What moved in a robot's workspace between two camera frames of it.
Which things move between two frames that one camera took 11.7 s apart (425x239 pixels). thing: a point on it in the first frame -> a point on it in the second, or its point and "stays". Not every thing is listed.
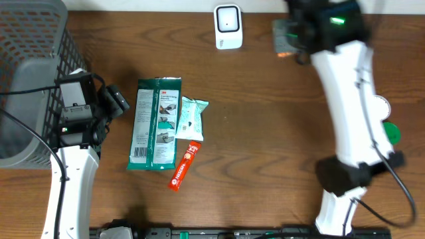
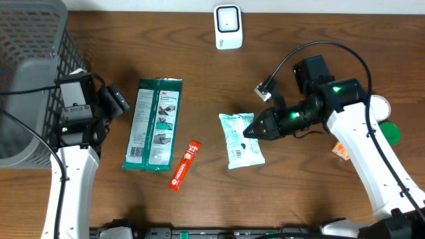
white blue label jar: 382,106 stays
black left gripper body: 112,105 stays
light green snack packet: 190,125 -> 242,151
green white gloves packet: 153,143 stays
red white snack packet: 184,167 stays
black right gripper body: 284,38 -> 283,123
